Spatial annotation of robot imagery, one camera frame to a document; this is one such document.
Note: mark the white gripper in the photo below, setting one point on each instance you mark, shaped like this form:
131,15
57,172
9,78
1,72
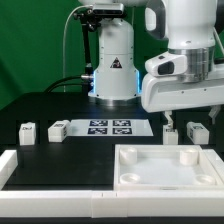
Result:
182,79

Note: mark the white square tabletop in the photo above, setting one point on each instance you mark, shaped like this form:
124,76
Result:
167,167

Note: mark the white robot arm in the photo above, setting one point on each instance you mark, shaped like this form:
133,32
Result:
185,24

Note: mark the white marker sheet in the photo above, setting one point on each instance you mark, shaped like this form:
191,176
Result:
110,127

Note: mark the white u-shaped obstacle fence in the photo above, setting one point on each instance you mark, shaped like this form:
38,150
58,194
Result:
100,203

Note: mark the black camera on stand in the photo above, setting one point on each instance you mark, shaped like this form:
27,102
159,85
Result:
90,19

